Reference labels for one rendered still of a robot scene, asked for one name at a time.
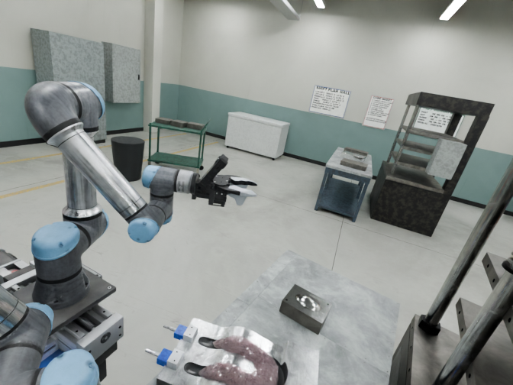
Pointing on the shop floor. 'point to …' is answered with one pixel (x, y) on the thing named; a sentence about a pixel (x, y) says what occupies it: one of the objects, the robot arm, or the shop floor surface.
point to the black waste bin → (128, 156)
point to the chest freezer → (256, 134)
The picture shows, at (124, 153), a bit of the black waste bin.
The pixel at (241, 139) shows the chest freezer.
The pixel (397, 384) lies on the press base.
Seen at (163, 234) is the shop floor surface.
